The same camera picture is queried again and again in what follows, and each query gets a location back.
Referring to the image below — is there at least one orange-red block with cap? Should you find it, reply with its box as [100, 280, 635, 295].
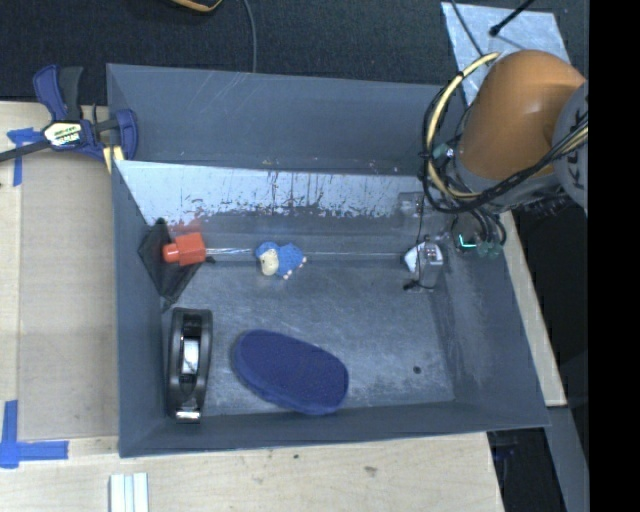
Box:
[161, 231, 208, 267]

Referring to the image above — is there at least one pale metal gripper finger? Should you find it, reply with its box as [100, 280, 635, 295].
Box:
[398, 191, 425, 217]
[421, 243, 446, 292]

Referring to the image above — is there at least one pale wood flat board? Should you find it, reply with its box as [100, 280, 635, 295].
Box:
[17, 149, 121, 442]

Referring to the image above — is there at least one blue oval sponge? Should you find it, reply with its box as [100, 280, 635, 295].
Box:
[230, 328, 350, 417]

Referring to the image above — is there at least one grey metal bin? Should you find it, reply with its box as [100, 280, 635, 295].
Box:
[104, 62, 552, 459]

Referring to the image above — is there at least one blue toy sheep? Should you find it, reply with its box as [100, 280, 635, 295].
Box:
[254, 241, 308, 280]

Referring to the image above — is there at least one black tape dispenser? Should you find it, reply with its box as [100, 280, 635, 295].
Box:
[164, 306, 215, 424]

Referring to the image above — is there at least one black mesh cloth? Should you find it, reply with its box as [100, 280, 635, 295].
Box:
[136, 218, 202, 307]

